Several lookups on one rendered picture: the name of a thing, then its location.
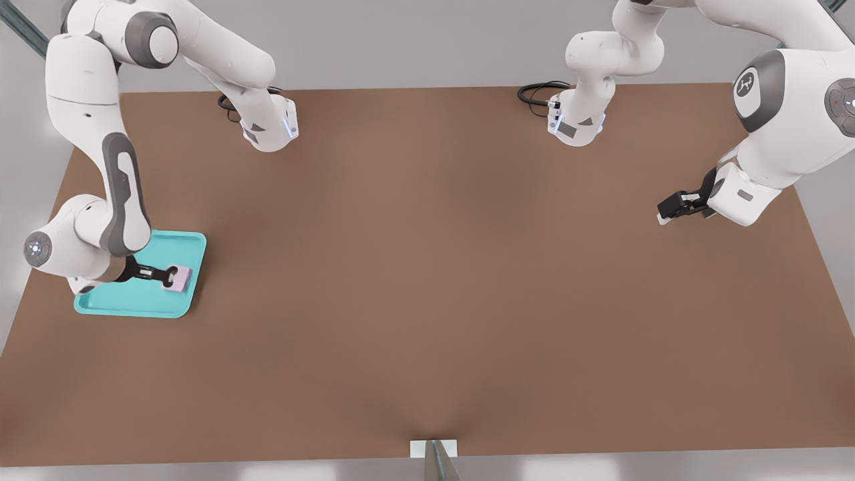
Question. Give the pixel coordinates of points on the pale lilac phone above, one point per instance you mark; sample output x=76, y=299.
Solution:
x=180, y=279

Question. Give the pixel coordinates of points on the pale blue-green tray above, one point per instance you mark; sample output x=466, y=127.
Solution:
x=137, y=297

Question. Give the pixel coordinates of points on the silver frame post with foot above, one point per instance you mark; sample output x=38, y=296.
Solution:
x=437, y=461

